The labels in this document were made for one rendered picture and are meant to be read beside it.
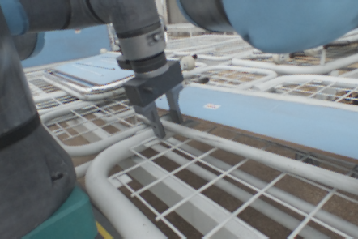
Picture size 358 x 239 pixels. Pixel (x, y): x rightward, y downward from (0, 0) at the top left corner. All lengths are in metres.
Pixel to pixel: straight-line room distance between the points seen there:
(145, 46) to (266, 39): 0.34
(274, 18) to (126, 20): 0.35
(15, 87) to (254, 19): 0.24
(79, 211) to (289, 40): 0.28
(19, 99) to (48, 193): 0.10
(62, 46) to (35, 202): 1.76
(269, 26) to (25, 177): 0.26
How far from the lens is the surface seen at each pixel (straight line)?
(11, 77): 0.31
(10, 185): 0.30
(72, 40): 2.04
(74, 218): 0.33
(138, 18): 0.48
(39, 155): 0.32
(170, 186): 0.52
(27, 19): 0.48
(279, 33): 0.17
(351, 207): 1.25
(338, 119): 0.61
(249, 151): 0.48
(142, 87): 0.51
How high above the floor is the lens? 0.76
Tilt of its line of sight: 23 degrees down
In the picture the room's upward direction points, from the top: 6 degrees counter-clockwise
